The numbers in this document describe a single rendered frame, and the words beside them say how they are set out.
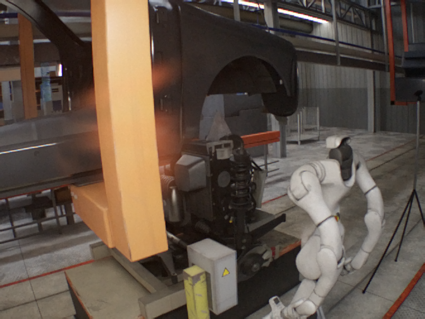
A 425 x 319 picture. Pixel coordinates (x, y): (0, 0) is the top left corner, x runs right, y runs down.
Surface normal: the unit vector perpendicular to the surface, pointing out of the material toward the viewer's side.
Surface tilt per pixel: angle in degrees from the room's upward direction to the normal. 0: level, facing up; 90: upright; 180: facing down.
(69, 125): 75
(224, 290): 90
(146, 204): 90
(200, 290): 90
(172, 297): 90
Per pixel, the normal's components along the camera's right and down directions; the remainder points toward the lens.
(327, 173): -0.52, 0.18
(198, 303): 0.61, 0.12
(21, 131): 0.55, -0.17
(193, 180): 0.28, 0.18
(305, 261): -0.80, 0.14
